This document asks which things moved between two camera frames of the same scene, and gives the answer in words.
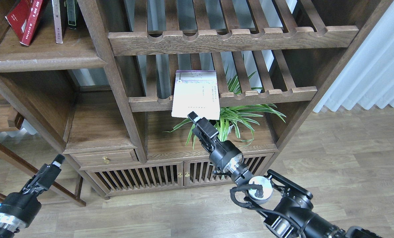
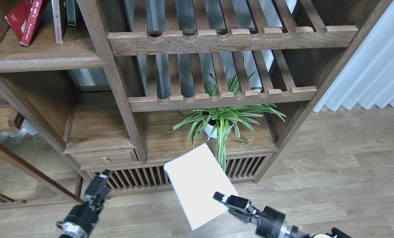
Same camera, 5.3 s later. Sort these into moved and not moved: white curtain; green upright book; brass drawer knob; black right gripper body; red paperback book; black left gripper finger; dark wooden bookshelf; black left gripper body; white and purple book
Moved: black right gripper body; black left gripper finger; black left gripper body; white and purple book
Not moved: red paperback book; brass drawer knob; green upright book; white curtain; dark wooden bookshelf
